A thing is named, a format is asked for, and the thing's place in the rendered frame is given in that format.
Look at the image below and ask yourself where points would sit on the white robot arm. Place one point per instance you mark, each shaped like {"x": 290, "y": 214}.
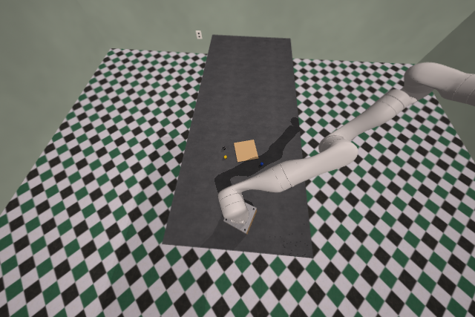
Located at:
{"x": 419, "y": 81}

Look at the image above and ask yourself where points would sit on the peach flat mat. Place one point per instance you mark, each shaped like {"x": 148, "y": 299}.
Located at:
{"x": 246, "y": 150}

